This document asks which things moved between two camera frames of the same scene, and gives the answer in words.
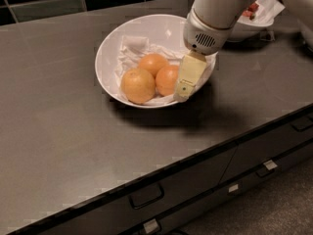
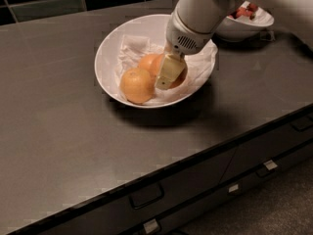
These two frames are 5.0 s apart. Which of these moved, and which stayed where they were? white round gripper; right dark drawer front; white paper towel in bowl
Moved: white round gripper
Stayed: right dark drawer front; white paper towel in bowl
